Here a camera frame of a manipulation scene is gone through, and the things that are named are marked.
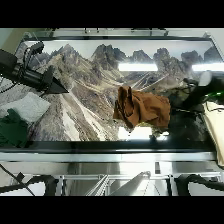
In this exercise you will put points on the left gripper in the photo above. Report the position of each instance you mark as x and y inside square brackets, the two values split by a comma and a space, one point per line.
[47, 80]

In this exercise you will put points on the brown garment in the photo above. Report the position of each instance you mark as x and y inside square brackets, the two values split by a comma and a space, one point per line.
[146, 108]

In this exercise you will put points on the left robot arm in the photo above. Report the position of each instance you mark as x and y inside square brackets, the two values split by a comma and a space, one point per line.
[23, 75]

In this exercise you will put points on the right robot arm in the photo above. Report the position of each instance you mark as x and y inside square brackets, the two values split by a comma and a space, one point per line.
[208, 90]

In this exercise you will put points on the green garment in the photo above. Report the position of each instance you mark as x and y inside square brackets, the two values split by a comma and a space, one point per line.
[13, 130]

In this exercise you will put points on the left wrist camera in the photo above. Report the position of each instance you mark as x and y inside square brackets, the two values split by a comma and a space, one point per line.
[33, 50]

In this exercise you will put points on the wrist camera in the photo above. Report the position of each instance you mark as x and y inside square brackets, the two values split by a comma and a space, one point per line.
[33, 50]
[190, 82]

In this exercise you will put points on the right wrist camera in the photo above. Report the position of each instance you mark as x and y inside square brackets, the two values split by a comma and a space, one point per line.
[190, 82]

